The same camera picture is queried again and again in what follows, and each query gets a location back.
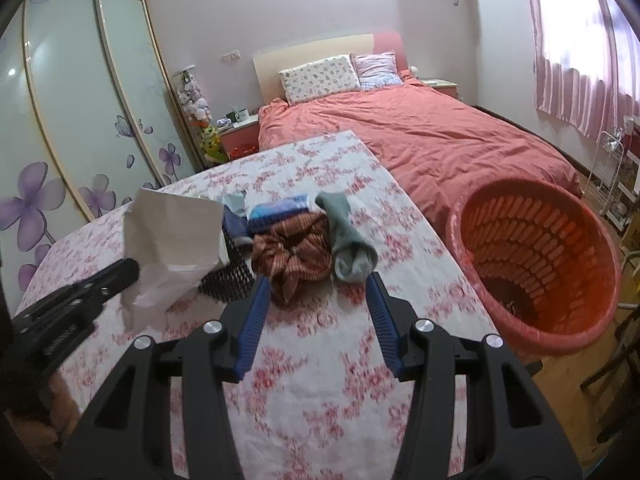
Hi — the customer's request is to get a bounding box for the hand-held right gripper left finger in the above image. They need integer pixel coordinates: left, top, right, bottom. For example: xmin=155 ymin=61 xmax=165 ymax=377
xmin=54 ymin=275 xmax=273 ymax=480

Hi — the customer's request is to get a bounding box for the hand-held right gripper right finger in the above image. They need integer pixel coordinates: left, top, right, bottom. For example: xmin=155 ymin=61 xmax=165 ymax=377
xmin=364 ymin=271 xmax=583 ymax=480

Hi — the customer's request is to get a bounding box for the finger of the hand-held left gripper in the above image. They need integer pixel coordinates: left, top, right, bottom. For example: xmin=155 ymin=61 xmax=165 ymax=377
xmin=12 ymin=258 xmax=142 ymax=333

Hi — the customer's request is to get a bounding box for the white plastic bag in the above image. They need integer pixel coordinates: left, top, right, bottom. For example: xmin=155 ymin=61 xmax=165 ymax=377
xmin=120 ymin=187 xmax=231 ymax=333

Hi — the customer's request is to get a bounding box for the grey-green sock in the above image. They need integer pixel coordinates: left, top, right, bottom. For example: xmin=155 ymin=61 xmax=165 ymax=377
xmin=315 ymin=191 xmax=378 ymax=283

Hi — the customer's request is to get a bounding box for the brown striped scrunchie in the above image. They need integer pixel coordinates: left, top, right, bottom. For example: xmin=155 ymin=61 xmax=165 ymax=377
xmin=251 ymin=211 xmax=333 ymax=306

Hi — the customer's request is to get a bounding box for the blue and grey snack packet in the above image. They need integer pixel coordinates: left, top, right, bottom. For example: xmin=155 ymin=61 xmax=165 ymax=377
xmin=221 ymin=191 xmax=253 ymax=248

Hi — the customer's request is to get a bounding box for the orange plastic basket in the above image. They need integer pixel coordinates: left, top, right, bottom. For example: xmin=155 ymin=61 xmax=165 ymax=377
xmin=445 ymin=176 xmax=622 ymax=358

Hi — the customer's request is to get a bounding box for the black mesh net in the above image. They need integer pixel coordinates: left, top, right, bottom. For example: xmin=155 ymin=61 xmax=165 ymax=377
xmin=200 ymin=227 xmax=256 ymax=303

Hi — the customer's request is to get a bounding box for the floral tablecloth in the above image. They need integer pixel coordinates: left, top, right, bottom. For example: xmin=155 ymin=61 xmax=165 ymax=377
xmin=15 ymin=130 xmax=501 ymax=480

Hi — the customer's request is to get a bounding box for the blue folded cloth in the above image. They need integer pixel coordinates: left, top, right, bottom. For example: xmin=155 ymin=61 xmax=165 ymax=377
xmin=247 ymin=194 xmax=313 ymax=235

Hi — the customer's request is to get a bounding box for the yellow-green plush toy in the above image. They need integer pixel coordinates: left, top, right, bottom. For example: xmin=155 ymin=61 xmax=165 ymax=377
xmin=199 ymin=122 xmax=226 ymax=166

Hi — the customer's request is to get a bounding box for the wardrobe with flower print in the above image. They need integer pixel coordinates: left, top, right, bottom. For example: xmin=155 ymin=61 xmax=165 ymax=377
xmin=0 ymin=0 xmax=201 ymax=291

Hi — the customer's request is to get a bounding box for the pink nightstand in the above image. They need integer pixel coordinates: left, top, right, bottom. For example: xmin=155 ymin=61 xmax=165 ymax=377
xmin=417 ymin=77 xmax=458 ymax=98
xmin=215 ymin=112 xmax=261 ymax=163

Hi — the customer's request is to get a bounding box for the clear tube of plush toys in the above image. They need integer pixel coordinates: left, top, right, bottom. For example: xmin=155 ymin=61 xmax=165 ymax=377
xmin=172 ymin=65 xmax=213 ymax=128

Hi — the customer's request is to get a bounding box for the bed with salmon duvet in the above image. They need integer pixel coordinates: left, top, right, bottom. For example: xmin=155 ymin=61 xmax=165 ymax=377
xmin=257 ymin=77 xmax=583 ymax=241

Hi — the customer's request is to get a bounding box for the dark wooden chair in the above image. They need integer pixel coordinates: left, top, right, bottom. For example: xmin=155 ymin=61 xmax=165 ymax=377
xmin=580 ymin=305 xmax=640 ymax=441

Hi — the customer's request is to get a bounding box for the pink striped pillow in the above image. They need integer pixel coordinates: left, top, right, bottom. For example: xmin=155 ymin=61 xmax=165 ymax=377
xmin=350 ymin=51 xmax=403 ymax=91

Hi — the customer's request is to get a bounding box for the floral pillow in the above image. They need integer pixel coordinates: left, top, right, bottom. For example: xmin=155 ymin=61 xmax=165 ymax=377
xmin=278 ymin=54 xmax=362 ymax=107

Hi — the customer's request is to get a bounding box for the cream and pink headboard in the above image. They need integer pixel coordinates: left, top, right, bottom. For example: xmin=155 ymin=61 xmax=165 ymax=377
xmin=252 ymin=31 xmax=407 ymax=108

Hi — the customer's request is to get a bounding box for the pink curtain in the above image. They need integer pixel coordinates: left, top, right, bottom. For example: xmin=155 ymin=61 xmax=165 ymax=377
xmin=520 ymin=0 xmax=640 ymax=143

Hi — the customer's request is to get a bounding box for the white wire rack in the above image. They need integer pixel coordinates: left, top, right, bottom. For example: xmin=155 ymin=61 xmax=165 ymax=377
xmin=582 ymin=127 xmax=640 ymax=233

